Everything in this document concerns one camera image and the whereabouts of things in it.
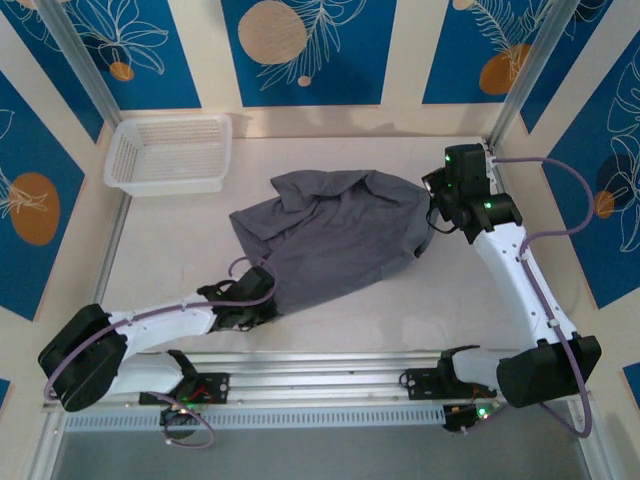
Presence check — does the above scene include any aluminium corner post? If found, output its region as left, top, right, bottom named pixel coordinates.
left=487, top=0, right=584, bottom=151
left=37, top=0, right=124, bottom=126

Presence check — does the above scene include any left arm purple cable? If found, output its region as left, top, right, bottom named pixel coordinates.
left=44, top=256, right=279, bottom=449

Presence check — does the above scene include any white plastic basket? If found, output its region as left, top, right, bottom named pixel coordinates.
left=103, top=113, right=235, bottom=197

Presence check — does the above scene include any aluminium rail frame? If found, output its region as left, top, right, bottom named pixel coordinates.
left=42, top=349, right=596, bottom=412

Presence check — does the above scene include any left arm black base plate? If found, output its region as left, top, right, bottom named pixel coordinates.
left=138, top=372, right=232, bottom=407

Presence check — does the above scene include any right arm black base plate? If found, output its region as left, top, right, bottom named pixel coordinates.
left=403, top=367, right=498, bottom=401

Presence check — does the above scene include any grey t-shirt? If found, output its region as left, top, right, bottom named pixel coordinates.
left=228, top=168, right=437, bottom=317

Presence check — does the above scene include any aluminium frame bar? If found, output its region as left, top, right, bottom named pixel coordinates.
left=567, top=399, right=614, bottom=480
left=27, top=412, right=69, bottom=480

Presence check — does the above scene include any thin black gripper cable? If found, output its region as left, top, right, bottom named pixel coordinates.
left=425, top=205, right=456, bottom=236

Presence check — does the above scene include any slotted grey cable duct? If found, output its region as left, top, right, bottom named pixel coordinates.
left=63, top=405, right=447, bottom=432

